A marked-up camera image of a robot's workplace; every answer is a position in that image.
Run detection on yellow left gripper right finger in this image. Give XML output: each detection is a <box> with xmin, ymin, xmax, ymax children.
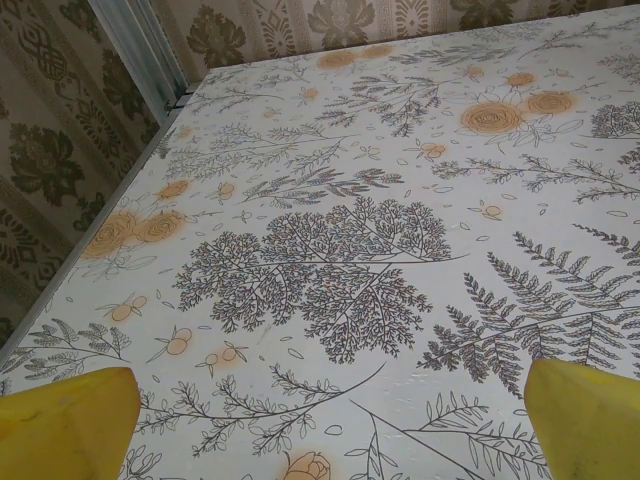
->
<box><xmin>525</xmin><ymin>358</ymin><xmax>640</xmax><ymax>480</ymax></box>

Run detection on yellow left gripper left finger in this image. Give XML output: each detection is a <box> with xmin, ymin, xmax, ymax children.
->
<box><xmin>0</xmin><ymin>367</ymin><xmax>142</xmax><ymax>480</ymax></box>

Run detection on floral table cover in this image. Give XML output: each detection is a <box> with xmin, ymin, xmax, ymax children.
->
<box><xmin>0</xmin><ymin>22</ymin><xmax>640</xmax><ymax>480</ymax></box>

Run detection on aluminium table side rail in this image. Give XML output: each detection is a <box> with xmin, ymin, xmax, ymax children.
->
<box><xmin>0</xmin><ymin>89</ymin><xmax>189</xmax><ymax>374</ymax></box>

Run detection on aluminium frame post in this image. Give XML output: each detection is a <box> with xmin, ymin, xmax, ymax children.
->
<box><xmin>85</xmin><ymin>0</ymin><xmax>195</xmax><ymax>112</ymax></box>

